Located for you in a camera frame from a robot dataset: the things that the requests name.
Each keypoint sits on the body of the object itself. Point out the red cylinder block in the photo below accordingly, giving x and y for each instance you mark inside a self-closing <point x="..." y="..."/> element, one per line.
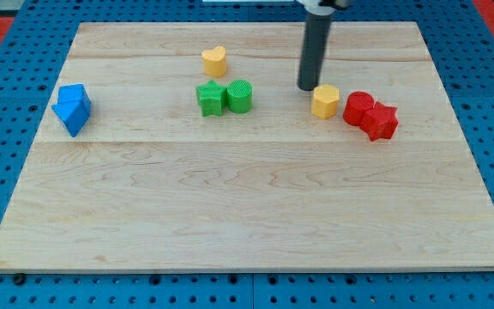
<point x="357" y="104"/>

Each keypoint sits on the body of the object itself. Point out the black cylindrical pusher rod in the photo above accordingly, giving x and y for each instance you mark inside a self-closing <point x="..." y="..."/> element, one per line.
<point x="314" y="45"/>

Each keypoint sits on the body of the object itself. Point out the blue cube block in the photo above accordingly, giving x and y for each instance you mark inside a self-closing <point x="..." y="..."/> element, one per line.
<point x="73" y="93"/>

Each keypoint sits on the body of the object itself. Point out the yellow heart block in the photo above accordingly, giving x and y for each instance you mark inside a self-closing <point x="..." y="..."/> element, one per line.
<point x="214" y="61"/>

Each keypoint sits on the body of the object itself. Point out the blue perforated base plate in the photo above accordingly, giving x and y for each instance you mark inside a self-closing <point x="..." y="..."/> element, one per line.
<point x="33" y="51"/>

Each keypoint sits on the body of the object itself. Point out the yellow hexagon block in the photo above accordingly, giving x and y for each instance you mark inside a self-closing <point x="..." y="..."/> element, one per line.
<point x="325" y="101"/>

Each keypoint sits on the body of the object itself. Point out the wooden board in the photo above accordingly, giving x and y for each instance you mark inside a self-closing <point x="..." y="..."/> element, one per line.
<point x="149" y="185"/>

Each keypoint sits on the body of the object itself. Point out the green cylinder block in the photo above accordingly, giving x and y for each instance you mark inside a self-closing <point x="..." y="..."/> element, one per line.
<point x="239" y="94"/>

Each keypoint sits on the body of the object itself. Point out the green star block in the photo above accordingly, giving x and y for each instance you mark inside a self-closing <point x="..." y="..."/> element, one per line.
<point x="212" y="98"/>

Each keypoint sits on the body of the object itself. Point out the red star block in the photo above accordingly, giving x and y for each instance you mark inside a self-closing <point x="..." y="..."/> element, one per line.
<point x="380" y="122"/>

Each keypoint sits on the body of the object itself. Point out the blue triangle block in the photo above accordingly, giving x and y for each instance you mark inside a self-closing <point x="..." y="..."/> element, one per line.
<point x="73" y="115"/>

